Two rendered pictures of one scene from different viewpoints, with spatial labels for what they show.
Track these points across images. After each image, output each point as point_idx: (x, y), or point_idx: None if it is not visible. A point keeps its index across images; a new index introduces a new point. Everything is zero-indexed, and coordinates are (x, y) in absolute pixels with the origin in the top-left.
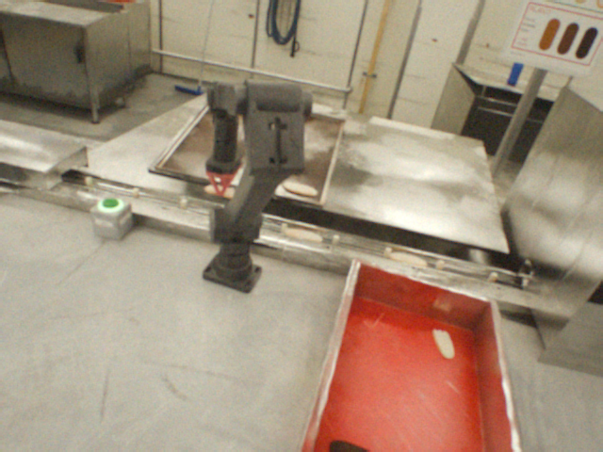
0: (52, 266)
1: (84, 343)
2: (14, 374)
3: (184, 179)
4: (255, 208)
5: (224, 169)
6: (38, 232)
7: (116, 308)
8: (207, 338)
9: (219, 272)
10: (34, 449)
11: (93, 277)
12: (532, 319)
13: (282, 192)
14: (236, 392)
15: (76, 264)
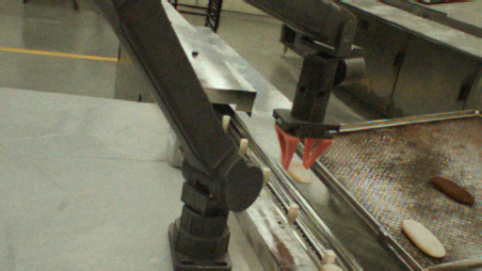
0: (102, 147)
1: (13, 189)
2: None
3: (302, 157)
4: (160, 100)
5: (282, 120)
6: (138, 129)
7: (72, 192)
8: (69, 261)
9: (174, 227)
10: None
11: (105, 169)
12: None
13: (391, 226)
14: None
15: (115, 156)
